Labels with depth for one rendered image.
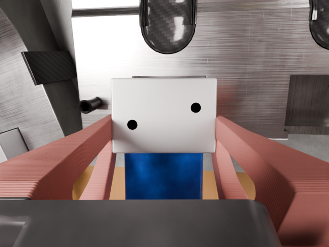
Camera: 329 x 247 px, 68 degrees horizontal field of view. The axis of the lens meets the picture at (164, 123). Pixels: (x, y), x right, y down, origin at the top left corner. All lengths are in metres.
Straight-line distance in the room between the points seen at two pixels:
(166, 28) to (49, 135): 0.15
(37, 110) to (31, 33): 0.07
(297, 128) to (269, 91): 0.04
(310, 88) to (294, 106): 0.02
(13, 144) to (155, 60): 0.16
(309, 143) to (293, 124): 0.09
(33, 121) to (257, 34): 0.21
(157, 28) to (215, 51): 0.04
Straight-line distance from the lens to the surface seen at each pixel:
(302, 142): 0.30
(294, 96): 0.22
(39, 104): 0.26
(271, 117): 0.19
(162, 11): 0.18
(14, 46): 0.26
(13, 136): 0.27
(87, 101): 0.18
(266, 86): 0.18
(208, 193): 0.31
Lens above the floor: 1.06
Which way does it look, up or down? 73 degrees down
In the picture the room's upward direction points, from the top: 152 degrees counter-clockwise
